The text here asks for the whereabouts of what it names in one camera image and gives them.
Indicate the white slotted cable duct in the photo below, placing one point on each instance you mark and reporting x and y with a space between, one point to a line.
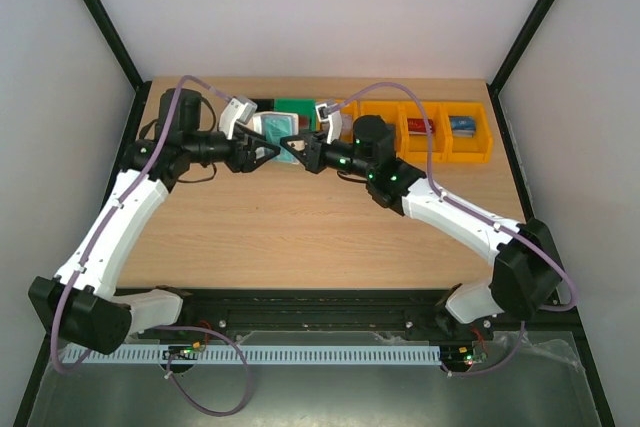
273 355

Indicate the yellow storage bin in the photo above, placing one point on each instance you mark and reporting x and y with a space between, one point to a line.
388 110
348 114
469 150
414 138

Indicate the black storage bin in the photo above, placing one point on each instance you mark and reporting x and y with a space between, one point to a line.
264 104

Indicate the black frame post left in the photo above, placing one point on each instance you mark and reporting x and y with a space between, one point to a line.
111 36

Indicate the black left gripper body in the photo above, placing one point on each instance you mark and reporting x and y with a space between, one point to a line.
237 163

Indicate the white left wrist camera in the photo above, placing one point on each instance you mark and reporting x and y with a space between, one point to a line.
238 110

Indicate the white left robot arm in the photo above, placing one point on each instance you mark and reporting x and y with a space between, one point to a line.
79 304

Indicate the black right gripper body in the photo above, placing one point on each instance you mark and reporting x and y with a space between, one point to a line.
313 155

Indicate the green storage bin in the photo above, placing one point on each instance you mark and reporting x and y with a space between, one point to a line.
300 107

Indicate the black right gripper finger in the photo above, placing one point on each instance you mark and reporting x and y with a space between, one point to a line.
297 150
306 136

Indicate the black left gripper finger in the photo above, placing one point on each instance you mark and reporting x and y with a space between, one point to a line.
257 158
255 139

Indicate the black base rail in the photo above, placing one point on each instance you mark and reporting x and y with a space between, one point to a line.
414 315

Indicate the blue card in bin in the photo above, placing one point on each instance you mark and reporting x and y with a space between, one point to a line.
462 126

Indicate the black frame post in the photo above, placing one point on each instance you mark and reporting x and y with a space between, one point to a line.
522 41
111 36

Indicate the black frame post right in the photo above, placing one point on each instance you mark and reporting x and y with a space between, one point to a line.
522 41

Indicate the red card in bin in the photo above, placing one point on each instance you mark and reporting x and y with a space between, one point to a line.
419 126

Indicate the beige leather card holder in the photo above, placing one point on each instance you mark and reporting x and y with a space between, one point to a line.
274 126

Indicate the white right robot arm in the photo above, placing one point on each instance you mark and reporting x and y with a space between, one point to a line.
523 256

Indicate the red white card green bin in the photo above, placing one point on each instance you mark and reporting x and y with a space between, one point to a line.
304 122

